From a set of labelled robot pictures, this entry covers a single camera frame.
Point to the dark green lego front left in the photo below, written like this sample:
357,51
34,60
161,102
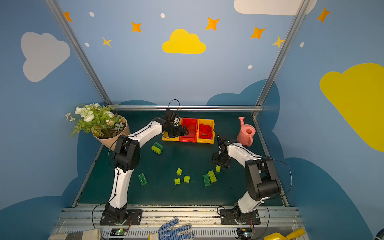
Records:
142,179

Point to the left aluminium frame post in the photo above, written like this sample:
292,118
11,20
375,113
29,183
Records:
59,15

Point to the pink watering can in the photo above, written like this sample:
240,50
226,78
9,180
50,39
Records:
246,133

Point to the small lime lego cube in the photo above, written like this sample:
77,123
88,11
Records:
177,181

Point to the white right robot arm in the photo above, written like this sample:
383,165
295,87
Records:
261,177

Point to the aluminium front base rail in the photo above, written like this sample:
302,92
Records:
205,222

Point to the red middle storage bin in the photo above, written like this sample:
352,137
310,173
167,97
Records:
192,127

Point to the blue dotted work glove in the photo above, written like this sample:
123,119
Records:
169,231

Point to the dark green lego brick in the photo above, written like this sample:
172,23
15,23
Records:
159,146

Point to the right yellow storage bin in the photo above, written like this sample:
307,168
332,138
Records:
212,124

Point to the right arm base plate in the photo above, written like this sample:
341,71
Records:
236,217

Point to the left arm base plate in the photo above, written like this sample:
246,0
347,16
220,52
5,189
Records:
129,217

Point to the left yellow storage bin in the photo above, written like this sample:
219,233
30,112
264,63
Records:
169,138

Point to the lime green lego brick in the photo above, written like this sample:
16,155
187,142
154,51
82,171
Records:
156,149

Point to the green circuit board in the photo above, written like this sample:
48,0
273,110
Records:
244,234
119,232

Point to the aluminium frame post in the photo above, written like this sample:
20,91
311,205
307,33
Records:
291,34
59,15

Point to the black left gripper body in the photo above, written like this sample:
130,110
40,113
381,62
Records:
178,131

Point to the left green circuit board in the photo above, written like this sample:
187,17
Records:
119,232

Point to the long lime lego diagonal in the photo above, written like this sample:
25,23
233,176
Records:
212,176

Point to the right aluminium frame post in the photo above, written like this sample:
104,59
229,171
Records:
291,34

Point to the dark green lego bottom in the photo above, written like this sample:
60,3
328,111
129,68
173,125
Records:
207,181

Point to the yellow plastic scoop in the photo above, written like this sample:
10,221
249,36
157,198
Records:
277,236

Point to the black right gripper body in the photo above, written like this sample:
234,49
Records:
221,160

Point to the right green circuit board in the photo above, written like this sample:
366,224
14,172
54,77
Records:
244,234

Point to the yellow storage bin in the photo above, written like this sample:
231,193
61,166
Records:
212,124
169,138

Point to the small lime lego brick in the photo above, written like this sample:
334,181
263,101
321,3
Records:
179,171

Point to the dark green lego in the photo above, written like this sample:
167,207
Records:
142,179
207,181

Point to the artificial white flower plant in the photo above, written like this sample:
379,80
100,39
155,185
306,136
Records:
102,121

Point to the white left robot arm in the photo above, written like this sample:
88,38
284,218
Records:
127,157

